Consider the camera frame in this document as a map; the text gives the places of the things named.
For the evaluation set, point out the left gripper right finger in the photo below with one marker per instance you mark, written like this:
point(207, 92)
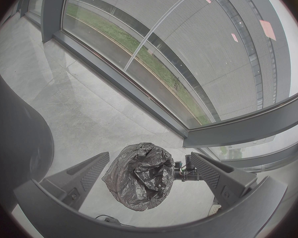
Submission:
point(213, 180)

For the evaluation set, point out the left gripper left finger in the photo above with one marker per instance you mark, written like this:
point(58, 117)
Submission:
point(89, 175)

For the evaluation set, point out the black plastic bag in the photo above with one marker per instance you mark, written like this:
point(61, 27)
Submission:
point(134, 182)

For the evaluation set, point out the dark grey round chair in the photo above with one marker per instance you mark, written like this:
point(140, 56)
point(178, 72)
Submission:
point(15, 132)

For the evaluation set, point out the window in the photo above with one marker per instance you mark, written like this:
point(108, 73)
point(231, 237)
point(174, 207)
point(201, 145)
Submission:
point(188, 58)

